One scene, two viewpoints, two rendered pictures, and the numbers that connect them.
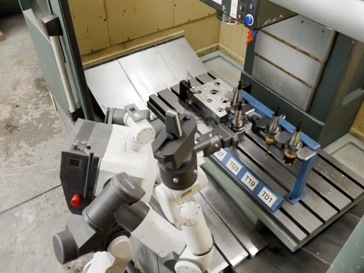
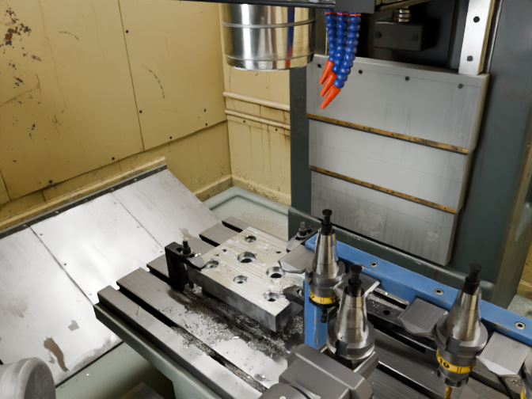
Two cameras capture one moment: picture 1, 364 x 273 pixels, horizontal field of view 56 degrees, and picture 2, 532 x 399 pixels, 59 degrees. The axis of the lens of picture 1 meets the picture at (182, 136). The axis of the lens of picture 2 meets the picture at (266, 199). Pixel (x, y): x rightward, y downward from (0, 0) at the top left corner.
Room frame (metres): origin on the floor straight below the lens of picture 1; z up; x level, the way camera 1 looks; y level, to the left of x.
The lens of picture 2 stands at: (0.65, -0.03, 1.68)
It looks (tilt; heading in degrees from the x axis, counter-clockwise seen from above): 28 degrees down; 348
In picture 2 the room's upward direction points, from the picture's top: 2 degrees counter-clockwise
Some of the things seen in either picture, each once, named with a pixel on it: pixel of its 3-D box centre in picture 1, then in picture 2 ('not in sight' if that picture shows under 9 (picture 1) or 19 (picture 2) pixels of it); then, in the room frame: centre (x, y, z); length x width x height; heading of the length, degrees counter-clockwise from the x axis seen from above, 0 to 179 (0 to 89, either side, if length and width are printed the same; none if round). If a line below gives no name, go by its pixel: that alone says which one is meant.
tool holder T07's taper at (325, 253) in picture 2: (238, 94); (325, 249); (1.22, -0.25, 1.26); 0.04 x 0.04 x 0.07
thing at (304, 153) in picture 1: (304, 153); not in sight; (0.91, -0.47, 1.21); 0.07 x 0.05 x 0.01; 125
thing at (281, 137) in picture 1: (283, 137); (503, 355); (1.00, -0.41, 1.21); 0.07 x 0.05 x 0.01; 125
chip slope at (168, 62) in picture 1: (160, 85); (127, 265); (2.02, 0.16, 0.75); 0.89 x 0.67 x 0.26; 125
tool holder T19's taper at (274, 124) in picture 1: (274, 121); (466, 309); (1.04, -0.38, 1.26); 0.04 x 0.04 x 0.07
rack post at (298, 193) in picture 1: (303, 174); not in sight; (0.94, -0.52, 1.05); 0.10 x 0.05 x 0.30; 125
